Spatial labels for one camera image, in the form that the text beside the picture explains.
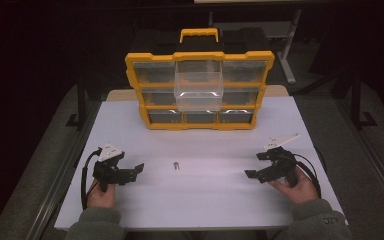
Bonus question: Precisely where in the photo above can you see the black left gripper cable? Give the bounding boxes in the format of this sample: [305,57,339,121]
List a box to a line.
[80,148,103,211]

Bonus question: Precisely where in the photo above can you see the aluminium frame rail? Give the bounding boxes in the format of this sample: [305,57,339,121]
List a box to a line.
[26,99,103,240]
[333,99,384,214]

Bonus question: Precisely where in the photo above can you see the person's left hand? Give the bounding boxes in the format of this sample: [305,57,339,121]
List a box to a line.
[86,181,117,210]

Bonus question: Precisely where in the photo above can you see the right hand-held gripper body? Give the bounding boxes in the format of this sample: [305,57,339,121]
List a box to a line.
[263,132,302,188]

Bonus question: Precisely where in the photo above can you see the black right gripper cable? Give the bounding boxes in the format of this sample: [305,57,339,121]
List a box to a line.
[292,152,323,200]

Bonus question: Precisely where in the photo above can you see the black metal stand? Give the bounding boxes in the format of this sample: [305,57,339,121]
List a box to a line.
[349,68,378,130]
[65,74,88,131]

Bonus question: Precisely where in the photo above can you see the person's right hand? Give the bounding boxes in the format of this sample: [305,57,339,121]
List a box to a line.
[268,165,320,206]

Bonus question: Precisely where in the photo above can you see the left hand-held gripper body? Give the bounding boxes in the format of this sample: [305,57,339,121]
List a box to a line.
[92,143,128,193]

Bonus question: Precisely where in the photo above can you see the clear plastic drawer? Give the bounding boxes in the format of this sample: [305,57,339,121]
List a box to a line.
[173,59,224,112]

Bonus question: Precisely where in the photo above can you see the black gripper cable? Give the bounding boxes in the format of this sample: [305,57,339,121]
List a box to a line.
[292,152,323,200]
[80,148,103,211]

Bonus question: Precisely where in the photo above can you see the grey desk with white legs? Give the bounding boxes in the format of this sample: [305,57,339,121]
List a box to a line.
[208,9,303,85]

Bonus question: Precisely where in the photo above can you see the yellow black organizer case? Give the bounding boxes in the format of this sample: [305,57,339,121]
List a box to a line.
[124,27,276,131]

